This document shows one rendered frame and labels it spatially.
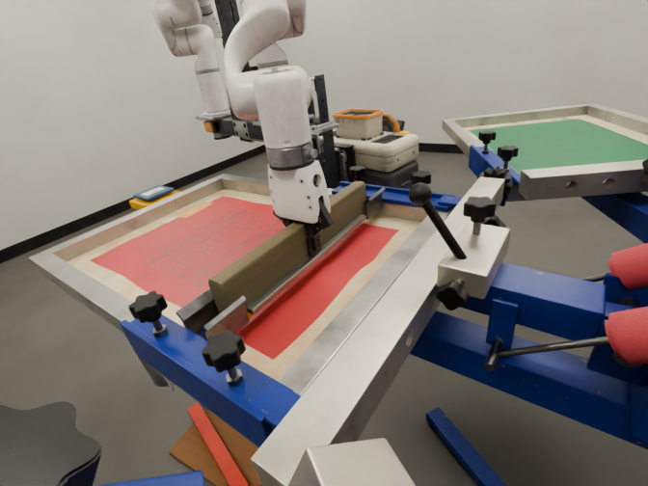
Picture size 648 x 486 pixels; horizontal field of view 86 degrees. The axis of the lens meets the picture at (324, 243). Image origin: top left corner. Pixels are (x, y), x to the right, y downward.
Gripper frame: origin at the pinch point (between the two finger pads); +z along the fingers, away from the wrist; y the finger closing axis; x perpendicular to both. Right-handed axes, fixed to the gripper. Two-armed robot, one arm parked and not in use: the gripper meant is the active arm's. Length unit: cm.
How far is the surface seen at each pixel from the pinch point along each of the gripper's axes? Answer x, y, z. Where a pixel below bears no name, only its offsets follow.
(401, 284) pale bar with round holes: 7.4, -22.6, -2.5
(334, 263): -3.3, -3.3, 6.0
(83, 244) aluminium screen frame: 19, 57, 4
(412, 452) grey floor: -27, -9, 101
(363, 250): -10.0, -5.9, 6.0
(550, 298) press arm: 2.4, -38.7, -2.5
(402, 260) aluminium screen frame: -4.9, -17.0, 2.6
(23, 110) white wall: -64, 368, -16
